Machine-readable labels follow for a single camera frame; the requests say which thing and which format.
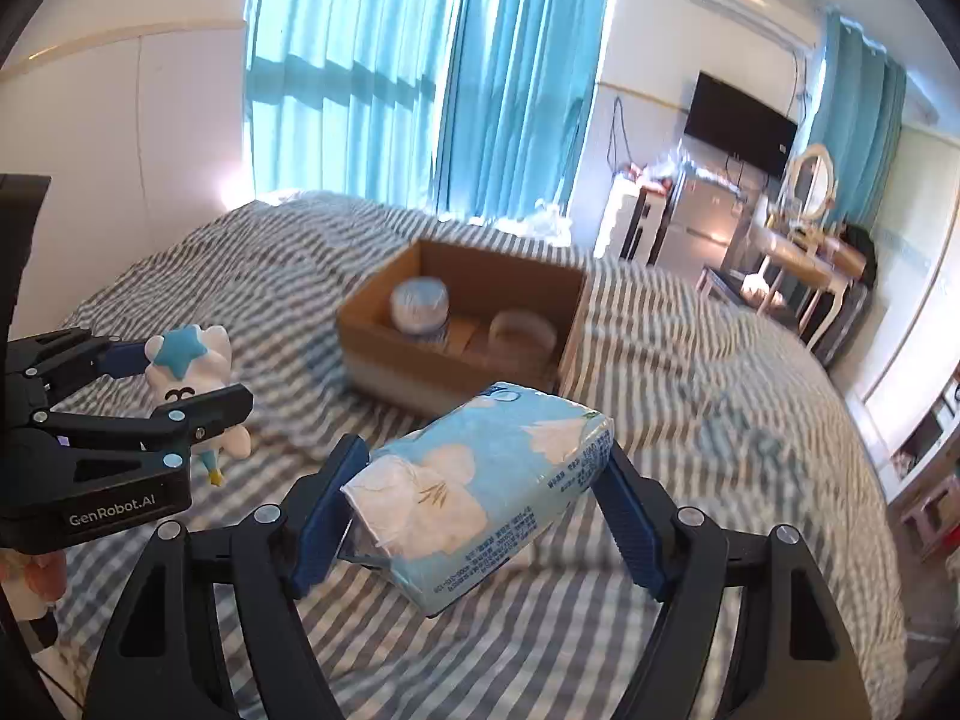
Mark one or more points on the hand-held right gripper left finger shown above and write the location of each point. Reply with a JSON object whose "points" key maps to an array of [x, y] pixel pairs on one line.
{"points": [[330, 517]]}

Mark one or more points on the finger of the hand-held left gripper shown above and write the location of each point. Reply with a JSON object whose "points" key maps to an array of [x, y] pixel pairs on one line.
{"points": [[124, 360], [217, 409]]}

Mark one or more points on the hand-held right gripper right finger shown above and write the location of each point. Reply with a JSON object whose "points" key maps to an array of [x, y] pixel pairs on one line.
{"points": [[634, 532]]}

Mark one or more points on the white cat plush toy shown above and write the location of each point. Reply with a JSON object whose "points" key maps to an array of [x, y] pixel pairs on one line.
{"points": [[187, 379]]}

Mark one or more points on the blue floral tissue pack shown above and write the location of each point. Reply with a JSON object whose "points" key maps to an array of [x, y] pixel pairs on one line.
{"points": [[480, 480]]}

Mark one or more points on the cardboard box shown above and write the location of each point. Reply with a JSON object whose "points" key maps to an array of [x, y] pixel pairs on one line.
{"points": [[375, 349]]}

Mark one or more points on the person's left forearm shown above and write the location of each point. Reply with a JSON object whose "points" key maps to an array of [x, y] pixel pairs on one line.
{"points": [[34, 581]]}

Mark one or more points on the grey checked blanket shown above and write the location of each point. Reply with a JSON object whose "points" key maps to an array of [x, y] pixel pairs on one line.
{"points": [[675, 390]]}

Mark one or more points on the clear round plastic container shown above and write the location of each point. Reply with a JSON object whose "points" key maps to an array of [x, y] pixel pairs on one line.
{"points": [[523, 337]]}

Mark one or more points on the cotton swab jar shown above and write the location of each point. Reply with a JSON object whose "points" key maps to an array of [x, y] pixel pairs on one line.
{"points": [[420, 307]]}

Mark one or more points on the black padded stool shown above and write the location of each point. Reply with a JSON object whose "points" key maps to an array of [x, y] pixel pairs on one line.
{"points": [[731, 285]]}

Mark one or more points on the pink plastic stool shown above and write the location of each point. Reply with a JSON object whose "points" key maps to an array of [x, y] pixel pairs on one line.
{"points": [[930, 514]]}

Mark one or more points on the white drawer cabinet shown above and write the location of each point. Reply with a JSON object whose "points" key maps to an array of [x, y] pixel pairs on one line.
{"points": [[615, 217]]}

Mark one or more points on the white dressing table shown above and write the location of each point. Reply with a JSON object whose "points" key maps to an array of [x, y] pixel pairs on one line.
{"points": [[795, 255]]}

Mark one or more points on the silver mini fridge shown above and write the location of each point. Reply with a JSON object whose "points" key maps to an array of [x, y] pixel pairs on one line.
{"points": [[705, 217]]}

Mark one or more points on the black bag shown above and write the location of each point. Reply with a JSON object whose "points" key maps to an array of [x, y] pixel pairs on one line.
{"points": [[859, 251]]}

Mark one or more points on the wide teal curtain panel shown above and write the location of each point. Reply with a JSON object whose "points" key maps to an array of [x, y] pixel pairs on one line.
{"points": [[337, 67]]}

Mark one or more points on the crumpled clear plastic bag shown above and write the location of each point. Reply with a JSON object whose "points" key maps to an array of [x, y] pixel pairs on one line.
{"points": [[671, 163]]}

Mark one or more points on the white wardrobe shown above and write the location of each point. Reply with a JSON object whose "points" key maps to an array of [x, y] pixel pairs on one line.
{"points": [[911, 277]]}

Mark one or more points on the white oval mirror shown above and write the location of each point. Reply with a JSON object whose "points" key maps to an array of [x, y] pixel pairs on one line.
{"points": [[810, 184]]}

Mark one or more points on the narrow teal curtain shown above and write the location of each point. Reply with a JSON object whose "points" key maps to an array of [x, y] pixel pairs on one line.
{"points": [[855, 120]]}

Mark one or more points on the white air conditioner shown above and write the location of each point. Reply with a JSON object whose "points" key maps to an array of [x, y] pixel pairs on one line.
{"points": [[750, 4]]}

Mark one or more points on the black wall television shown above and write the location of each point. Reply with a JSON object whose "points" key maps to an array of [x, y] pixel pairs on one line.
{"points": [[739, 124]]}

